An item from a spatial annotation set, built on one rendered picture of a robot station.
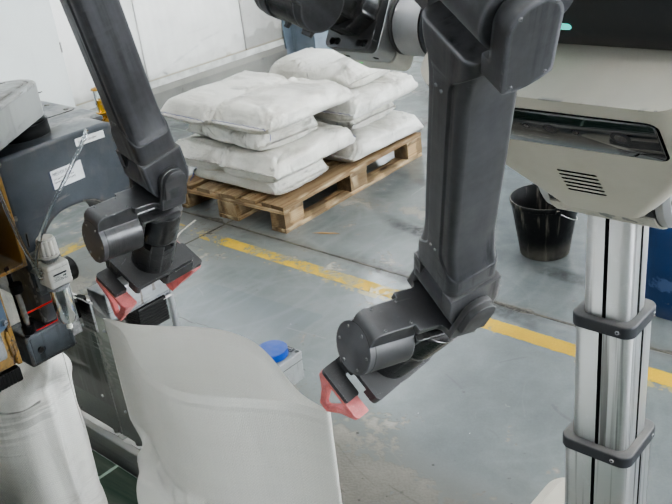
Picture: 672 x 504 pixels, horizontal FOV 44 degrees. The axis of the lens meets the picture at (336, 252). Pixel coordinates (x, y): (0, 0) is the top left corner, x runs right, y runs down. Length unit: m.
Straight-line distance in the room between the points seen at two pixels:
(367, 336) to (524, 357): 2.25
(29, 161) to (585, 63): 0.79
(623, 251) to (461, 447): 1.39
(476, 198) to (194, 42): 6.05
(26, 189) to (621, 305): 0.94
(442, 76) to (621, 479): 1.12
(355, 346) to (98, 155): 0.67
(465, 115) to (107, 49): 0.51
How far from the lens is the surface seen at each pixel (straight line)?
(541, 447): 2.66
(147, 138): 1.05
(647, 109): 1.02
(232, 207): 4.35
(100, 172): 1.37
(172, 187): 1.07
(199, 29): 6.71
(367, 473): 2.58
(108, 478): 2.16
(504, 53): 0.52
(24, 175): 1.31
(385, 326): 0.81
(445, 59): 0.57
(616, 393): 1.50
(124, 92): 1.02
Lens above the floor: 1.69
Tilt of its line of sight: 26 degrees down
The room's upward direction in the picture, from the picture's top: 7 degrees counter-clockwise
